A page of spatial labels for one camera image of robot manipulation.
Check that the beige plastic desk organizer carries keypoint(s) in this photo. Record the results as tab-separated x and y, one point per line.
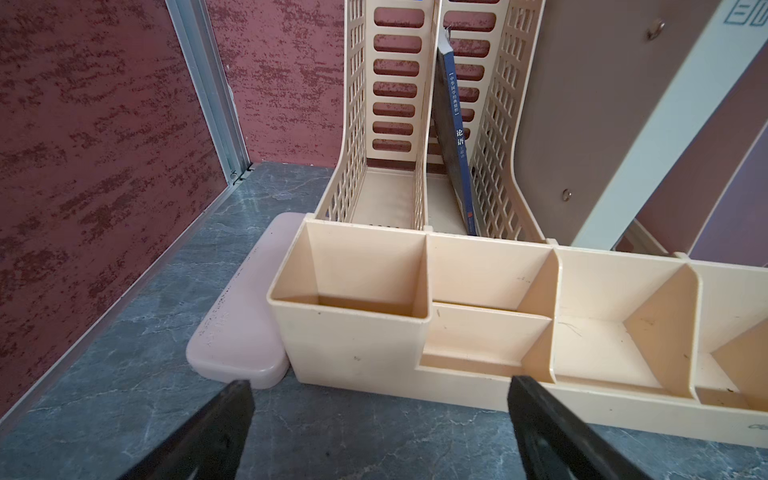
372	297

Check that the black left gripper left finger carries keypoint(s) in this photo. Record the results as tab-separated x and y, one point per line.
209	445

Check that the pink pencil case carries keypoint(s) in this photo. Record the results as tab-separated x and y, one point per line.
239	339

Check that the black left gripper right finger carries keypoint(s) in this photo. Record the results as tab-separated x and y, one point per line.
555	444

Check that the brown folder with beige spine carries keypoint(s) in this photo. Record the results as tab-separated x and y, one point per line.
618	91

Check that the purple folder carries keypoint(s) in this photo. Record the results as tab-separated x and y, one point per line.
736	232

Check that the aluminium corner post left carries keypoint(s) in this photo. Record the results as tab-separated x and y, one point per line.
194	30

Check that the dark blue book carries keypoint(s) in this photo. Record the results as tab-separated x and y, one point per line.
448	120

